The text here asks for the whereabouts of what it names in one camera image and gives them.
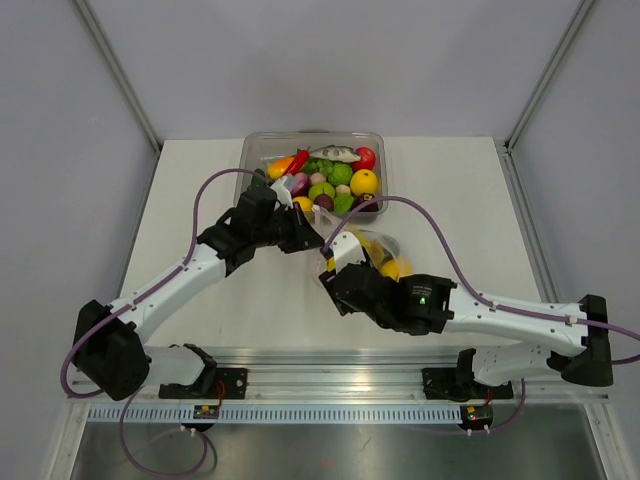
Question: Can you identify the grey toy fish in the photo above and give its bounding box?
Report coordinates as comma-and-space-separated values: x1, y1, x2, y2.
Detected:
309, 145, 361, 163

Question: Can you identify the red toy tomato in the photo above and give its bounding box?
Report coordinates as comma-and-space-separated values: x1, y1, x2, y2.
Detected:
351, 147, 377, 172

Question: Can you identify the dark red toy apple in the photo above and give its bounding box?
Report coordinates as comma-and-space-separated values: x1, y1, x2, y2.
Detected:
351, 193, 379, 213

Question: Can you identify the white slotted cable duct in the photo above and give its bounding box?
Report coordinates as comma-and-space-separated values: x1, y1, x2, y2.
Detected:
88, 403, 462, 425

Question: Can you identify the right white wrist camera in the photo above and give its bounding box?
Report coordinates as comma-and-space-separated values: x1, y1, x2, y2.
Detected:
329, 231, 366, 273

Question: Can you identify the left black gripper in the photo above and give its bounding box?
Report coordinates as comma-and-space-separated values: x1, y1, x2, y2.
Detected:
253, 202, 324, 254

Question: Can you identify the clear zip top bag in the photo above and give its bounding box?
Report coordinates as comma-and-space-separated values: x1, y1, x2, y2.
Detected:
309, 223, 412, 286

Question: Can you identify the clear plastic food container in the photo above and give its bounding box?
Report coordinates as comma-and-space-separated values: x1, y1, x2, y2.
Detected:
236, 130, 388, 216

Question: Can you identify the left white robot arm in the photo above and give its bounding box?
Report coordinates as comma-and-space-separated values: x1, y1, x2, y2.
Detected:
71, 186, 324, 401

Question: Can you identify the purple toy onion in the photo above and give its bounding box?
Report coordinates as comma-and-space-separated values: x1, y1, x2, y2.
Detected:
291, 172, 311, 198

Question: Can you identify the yellow toy lemon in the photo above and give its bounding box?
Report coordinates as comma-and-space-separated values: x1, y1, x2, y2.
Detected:
292, 196, 314, 213

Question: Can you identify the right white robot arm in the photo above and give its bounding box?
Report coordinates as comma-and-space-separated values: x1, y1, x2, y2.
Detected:
319, 263, 614, 397

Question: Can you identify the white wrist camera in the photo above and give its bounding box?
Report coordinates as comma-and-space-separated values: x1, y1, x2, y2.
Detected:
329, 231, 366, 273
270, 174, 297, 207

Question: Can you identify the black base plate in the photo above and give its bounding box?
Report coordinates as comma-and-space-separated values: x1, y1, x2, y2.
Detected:
158, 367, 249, 400
421, 367, 514, 403

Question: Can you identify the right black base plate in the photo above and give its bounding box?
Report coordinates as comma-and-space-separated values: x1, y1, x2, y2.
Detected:
421, 367, 514, 403

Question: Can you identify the aluminium mounting rail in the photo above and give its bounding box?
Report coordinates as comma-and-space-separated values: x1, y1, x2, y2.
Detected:
67, 347, 611, 405

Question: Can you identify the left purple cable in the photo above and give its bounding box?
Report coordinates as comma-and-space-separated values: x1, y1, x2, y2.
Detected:
59, 168, 266, 474

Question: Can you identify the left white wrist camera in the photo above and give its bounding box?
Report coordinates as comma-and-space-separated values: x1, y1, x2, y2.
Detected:
270, 174, 297, 207

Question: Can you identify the red toy chili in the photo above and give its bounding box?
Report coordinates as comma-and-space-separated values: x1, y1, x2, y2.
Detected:
284, 150, 310, 175

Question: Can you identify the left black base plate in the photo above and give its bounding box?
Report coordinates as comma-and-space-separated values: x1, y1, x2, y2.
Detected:
158, 367, 249, 400

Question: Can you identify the orange toy citrus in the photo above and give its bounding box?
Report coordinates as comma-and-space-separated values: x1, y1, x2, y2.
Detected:
349, 169, 378, 196

